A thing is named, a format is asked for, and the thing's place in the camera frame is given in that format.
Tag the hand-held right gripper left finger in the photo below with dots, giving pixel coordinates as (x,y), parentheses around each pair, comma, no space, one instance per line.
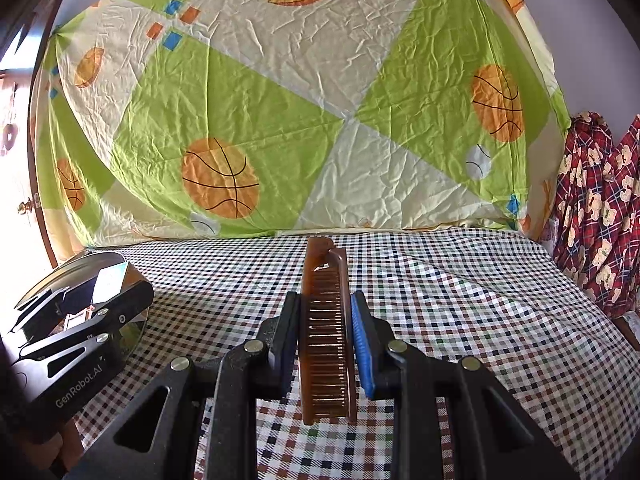
(285,340)

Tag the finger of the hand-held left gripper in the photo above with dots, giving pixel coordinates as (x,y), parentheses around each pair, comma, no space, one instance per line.
(115,310)
(35,310)

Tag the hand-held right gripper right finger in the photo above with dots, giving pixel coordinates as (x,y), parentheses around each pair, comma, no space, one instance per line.
(362,345)

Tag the round printed cookie tin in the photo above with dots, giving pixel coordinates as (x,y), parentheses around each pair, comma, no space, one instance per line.
(107,275)

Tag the brown folding comb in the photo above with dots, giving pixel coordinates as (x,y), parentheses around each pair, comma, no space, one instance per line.
(325,330)

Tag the checked bed cloth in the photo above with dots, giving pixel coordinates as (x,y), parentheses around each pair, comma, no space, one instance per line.
(500,335)

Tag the brown wooden door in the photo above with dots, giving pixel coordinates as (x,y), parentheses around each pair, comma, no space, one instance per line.
(20,160)

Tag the green basketball print sheet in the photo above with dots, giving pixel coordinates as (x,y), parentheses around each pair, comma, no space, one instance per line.
(300,110)

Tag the red plaid bear cloth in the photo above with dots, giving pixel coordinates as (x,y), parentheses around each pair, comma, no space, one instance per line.
(600,210)

